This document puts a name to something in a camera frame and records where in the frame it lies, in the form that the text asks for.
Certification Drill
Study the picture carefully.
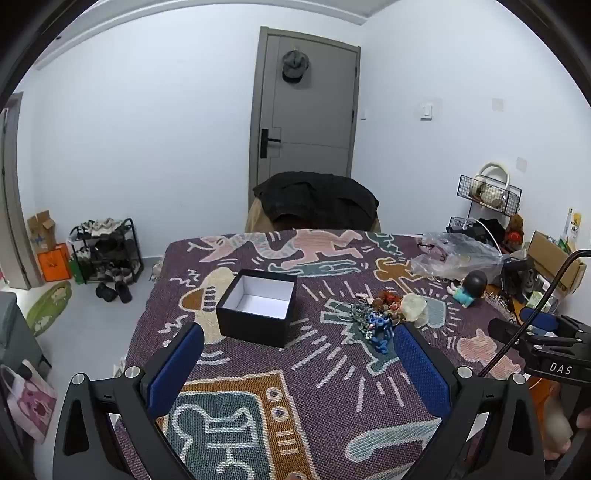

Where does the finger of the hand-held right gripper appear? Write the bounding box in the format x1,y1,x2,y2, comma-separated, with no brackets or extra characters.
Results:
488,307,591,344

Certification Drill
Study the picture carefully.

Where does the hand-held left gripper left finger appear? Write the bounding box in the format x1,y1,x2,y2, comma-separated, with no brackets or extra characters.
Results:
53,322,206,480

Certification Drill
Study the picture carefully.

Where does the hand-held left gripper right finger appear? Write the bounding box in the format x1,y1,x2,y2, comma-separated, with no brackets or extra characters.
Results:
392,322,546,480

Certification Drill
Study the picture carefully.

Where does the pile of jewelry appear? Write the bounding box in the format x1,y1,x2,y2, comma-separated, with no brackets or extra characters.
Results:
344,290,428,354

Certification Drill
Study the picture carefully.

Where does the black gift box white inside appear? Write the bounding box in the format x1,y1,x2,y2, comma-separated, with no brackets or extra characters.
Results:
216,268,297,348

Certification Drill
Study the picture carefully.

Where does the person's right hand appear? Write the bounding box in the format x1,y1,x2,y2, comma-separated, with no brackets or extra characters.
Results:
542,385,591,462

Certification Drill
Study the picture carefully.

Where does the black device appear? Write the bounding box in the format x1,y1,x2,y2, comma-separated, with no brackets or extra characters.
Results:
501,257,537,297

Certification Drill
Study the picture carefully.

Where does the open cardboard box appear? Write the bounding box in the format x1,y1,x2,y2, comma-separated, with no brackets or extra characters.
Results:
526,231,587,296

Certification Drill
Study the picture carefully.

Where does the black-haired doll figure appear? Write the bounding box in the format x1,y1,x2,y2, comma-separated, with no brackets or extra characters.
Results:
447,270,489,306

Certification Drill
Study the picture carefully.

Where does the brown stuffed toy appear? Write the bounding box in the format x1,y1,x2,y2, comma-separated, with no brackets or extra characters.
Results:
505,213,526,245

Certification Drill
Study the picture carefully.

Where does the pair of black shoes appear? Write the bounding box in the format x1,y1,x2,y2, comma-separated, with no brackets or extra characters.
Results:
95,281,133,304

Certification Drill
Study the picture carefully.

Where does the purple printed blanket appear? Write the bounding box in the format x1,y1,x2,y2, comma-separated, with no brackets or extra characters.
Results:
113,229,555,480

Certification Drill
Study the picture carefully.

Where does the clear plastic bag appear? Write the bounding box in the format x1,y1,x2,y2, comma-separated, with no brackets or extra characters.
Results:
410,232,504,281

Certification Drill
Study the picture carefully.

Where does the black shoe rack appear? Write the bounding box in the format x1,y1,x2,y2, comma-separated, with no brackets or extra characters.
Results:
69,218,145,284

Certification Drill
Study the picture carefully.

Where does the white handbag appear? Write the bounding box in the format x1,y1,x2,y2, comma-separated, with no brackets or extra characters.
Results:
471,162,511,208

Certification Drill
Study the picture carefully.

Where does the green floor rug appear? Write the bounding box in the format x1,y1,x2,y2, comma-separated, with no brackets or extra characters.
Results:
26,280,72,337

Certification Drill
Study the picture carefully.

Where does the pink printed tote bag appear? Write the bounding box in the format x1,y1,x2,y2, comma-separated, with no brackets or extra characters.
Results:
0,360,58,444

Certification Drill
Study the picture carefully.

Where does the striped cloth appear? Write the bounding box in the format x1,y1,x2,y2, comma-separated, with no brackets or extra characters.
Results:
76,217,124,238

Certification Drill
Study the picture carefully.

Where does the orange paper bag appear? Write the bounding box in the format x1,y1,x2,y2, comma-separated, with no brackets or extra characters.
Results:
37,243,73,282

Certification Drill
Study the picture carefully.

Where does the tan chair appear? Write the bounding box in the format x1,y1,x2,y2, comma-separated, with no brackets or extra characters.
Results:
245,196,382,232

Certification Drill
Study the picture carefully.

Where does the grey sofa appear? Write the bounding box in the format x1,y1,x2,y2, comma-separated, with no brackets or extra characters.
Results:
0,291,51,370

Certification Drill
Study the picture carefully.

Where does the brown cardboard box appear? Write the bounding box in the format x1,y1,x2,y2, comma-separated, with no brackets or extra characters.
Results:
27,211,57,252

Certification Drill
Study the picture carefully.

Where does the black jacket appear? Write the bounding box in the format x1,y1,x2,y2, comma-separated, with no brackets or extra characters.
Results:
253,172,379,228

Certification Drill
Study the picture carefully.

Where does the grey door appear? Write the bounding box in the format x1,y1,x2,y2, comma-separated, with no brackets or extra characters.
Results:
248,26,361,188

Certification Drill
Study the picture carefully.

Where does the grey cap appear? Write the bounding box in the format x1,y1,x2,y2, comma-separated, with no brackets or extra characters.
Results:
281,50,309,84

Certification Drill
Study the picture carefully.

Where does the black cable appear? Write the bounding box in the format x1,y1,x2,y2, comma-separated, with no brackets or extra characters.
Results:
478,250,591,378

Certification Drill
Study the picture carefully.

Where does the black wire wall rack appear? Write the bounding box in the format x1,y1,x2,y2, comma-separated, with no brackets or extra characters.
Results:
457,174,522,217

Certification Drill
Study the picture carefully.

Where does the grey door frame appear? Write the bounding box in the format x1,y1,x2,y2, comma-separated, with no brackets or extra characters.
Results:
0,92,44,291

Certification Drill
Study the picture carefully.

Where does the black door handle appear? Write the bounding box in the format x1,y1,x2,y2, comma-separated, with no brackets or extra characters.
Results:
259,129,281,159

